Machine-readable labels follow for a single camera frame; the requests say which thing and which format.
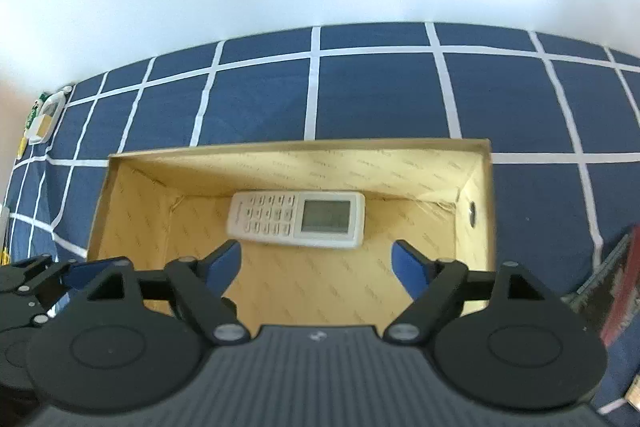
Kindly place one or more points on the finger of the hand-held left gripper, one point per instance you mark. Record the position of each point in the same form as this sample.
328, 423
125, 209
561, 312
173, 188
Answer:
90, 272

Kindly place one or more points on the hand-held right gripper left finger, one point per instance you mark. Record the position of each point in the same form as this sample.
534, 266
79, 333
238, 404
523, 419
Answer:
222, 264

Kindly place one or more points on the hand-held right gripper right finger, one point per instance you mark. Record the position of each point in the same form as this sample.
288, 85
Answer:
410, 269

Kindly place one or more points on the white remote control with screen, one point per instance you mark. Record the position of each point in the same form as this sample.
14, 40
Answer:
295, 219

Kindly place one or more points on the cardboard box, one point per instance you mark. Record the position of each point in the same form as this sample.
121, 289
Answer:
325, 167

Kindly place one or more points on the worn case with red stripe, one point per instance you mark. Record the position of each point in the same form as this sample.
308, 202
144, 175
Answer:
617, 292

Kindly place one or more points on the white plastic blister pack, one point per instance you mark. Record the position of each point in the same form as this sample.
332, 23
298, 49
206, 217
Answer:
49, 114

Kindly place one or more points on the green packet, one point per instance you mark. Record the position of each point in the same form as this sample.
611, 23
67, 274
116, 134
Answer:
33, 114

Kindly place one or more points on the blue checked bedsheet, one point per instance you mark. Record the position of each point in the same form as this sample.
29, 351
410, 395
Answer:
380, 97

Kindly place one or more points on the tan wooden item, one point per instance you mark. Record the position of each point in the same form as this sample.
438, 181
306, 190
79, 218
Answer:
634, 394

